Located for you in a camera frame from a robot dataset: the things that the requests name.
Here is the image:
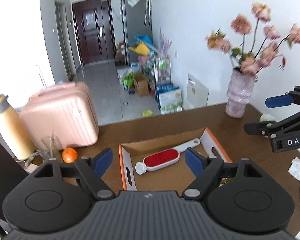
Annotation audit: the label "orange fruit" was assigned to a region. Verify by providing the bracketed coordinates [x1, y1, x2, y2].
[61, 147, 78, 163]

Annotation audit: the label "cream thermos bottle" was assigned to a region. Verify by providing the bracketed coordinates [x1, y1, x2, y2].
[0, 94, 36, 160]

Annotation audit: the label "grey refrigerator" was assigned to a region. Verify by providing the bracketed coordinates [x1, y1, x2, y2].
[121, 0, 153, 66]

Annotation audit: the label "small brown cardboard box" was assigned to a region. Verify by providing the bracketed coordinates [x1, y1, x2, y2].
[134, 75, 149, 96]

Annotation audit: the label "red white lint brush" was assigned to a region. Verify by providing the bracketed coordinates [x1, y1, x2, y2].
[135, 138, 200, 175]

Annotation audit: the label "red cardboard box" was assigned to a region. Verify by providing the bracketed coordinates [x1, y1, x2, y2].
[118, 127, 232, 194]

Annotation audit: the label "white board against wall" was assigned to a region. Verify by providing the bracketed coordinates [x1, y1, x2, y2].
[186, 73, 209, 108]

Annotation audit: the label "blue white carton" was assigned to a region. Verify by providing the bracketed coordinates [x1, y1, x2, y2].
[159, 88, 183, 115]

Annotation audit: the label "white green bowl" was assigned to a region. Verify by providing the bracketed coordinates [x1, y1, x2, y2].
[260, 114, 276, 122]

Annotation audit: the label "pink textured vase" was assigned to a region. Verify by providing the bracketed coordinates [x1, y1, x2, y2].
[225, 69, 256, 119]

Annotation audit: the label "pink suitcase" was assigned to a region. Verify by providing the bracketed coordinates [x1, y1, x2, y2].
[20, 82, 99, 150]

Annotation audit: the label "dark brown door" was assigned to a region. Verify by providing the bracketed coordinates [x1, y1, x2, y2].
[72, 0, 115, 65]

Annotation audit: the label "white storage rack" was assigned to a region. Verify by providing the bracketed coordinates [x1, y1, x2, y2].
[144, 54, 171, 85]

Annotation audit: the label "clear glass cup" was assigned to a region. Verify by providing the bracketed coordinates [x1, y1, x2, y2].
[41, 131, 63, 163]

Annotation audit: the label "dried pink flowers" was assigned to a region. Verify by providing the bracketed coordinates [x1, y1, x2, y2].
[205, 2, 300, 77]

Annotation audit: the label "crumpled white tissue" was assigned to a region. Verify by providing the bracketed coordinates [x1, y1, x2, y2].
[288, 157, 300, 182]

